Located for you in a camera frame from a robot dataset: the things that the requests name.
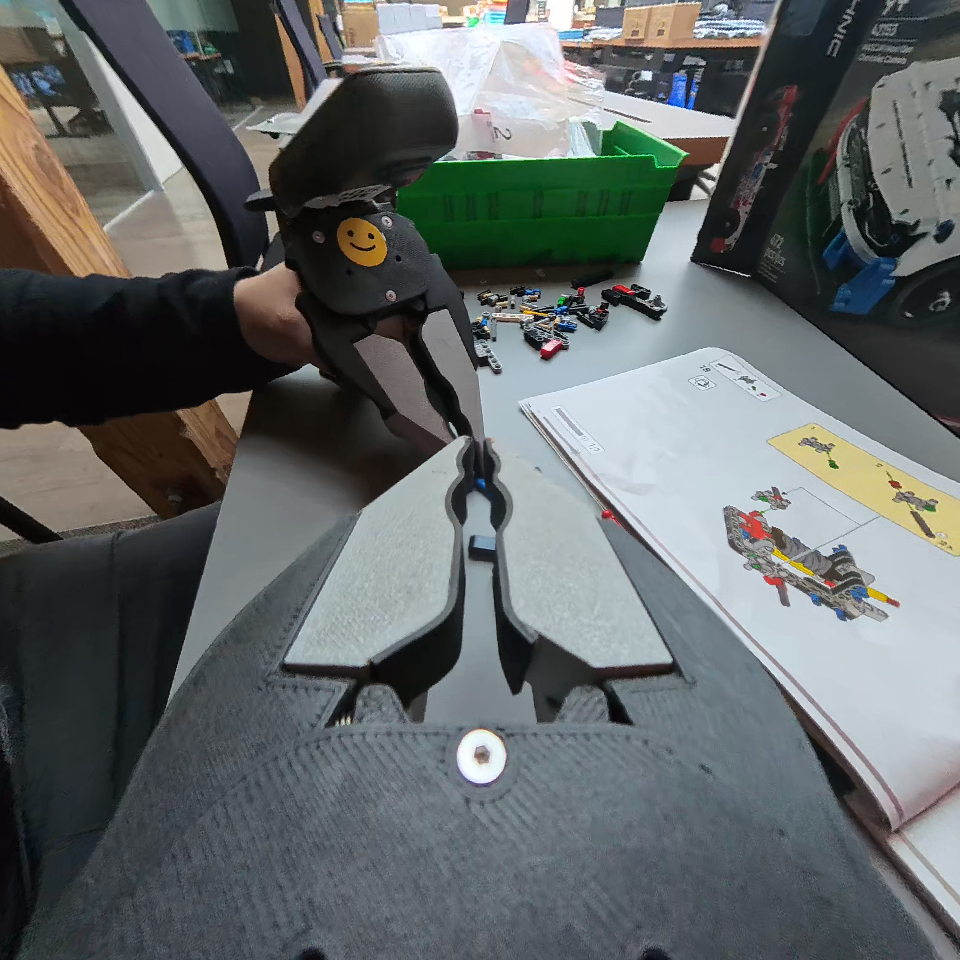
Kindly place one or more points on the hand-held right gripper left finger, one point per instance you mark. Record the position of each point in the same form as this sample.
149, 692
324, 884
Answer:
382, 585

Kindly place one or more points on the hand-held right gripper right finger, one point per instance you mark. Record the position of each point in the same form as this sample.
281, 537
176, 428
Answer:
570, 592

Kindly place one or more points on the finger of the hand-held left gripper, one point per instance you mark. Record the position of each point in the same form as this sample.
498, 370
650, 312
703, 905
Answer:
454, 367
390, 375

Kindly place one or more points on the person's left forearm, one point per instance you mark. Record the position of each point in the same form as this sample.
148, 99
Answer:
112, 345

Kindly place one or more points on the curved black lego piece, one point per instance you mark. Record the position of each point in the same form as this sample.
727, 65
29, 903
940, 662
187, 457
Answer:
482, 546

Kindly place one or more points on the pile of loose lego pieces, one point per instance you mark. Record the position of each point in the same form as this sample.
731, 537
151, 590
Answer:
551, 346

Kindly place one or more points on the lego instruction booklet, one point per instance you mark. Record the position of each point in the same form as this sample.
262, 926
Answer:
675, 450

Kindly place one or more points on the lego set box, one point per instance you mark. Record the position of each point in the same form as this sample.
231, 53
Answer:
862, 225

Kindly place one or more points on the person's left hand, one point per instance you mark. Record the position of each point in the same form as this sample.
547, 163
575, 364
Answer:
270, 315

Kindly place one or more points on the cardboard box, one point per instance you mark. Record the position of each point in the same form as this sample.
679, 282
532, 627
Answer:
636, 22
675, 21
358, 26

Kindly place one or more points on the clear plastic bags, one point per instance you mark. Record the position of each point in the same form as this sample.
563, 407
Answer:
517, 82

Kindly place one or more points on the green plastic bin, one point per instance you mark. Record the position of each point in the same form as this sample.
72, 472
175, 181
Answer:
540, 217

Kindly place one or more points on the black office chair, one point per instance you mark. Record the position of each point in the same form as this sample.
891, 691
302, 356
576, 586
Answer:
187, 112

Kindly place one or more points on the person's grey trousers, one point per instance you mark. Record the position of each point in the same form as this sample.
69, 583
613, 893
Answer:
97, 675

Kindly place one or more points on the black metal bar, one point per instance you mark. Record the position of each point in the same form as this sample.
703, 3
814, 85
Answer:
22, 519

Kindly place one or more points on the wooden post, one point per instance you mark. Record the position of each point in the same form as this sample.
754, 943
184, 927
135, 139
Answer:
37, 210

